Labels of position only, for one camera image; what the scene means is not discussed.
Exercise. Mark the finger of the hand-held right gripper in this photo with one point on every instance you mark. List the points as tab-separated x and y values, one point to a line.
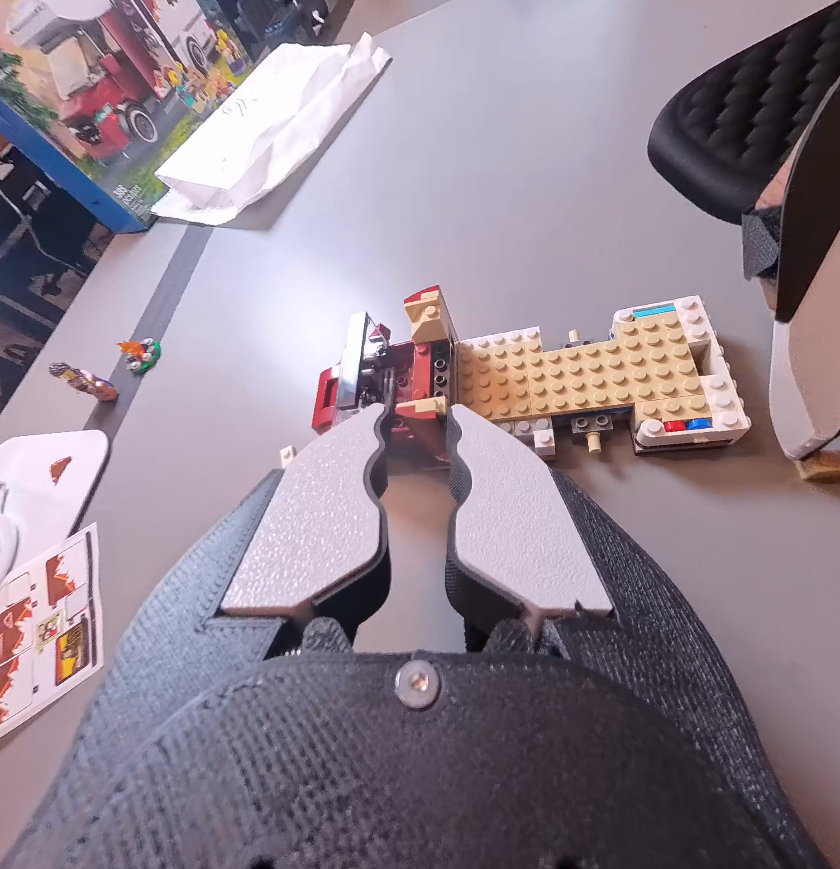
820	360

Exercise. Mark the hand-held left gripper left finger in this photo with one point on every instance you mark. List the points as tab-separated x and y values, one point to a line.
311	536

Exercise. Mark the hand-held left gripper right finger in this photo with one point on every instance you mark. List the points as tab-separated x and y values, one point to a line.
528	536

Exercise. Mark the tan slope brick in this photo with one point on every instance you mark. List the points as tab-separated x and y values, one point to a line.
827	467

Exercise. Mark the tan and dark red brick model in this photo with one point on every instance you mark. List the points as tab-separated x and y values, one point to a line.
562	380

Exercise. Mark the grey desk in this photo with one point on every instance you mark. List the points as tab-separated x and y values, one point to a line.
494	170

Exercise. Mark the person's right hand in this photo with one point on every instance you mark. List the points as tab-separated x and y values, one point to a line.
774	189

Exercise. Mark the small white plate brick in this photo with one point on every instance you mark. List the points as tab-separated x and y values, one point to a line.
287	453

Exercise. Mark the black padded cushion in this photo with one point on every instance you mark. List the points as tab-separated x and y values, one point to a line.
732	102

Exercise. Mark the green round plate with pieces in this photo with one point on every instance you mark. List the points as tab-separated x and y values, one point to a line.
141	354

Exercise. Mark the small orange flame piece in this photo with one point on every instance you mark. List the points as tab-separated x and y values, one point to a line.
60	468

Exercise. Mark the toy minifigure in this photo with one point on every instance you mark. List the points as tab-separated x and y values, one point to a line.
84	380

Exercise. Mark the printed instruction sheet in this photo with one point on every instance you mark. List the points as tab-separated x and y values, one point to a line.
43	624

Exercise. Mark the white paper bag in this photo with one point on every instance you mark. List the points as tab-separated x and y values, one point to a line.
270	129

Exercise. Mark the colourful toy set box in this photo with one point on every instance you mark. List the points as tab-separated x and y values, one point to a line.
87	88

